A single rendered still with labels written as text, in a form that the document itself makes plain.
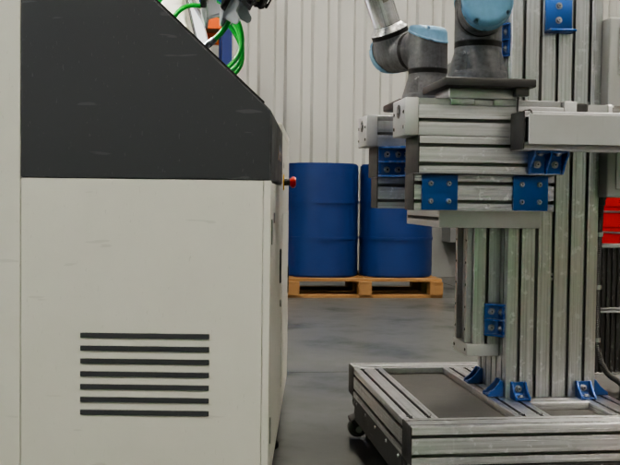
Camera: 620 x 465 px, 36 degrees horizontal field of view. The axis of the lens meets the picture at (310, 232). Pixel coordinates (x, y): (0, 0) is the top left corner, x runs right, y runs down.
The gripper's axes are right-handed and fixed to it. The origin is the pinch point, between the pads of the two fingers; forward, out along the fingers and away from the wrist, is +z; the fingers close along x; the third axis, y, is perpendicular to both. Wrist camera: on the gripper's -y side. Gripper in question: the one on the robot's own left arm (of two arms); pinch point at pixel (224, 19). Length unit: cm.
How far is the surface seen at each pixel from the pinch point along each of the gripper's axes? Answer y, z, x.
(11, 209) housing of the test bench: 7, 44, -55
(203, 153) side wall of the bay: 28.4, 13.9, -26.8
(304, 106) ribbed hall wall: -218, 321, 544
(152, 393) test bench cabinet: 58, 59, -46
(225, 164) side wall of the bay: 33.5, 13.2, -24.4
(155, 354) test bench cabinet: 53, 52, -43
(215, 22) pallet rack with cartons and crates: -257, 238, 400
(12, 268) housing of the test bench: 17, 54, -58
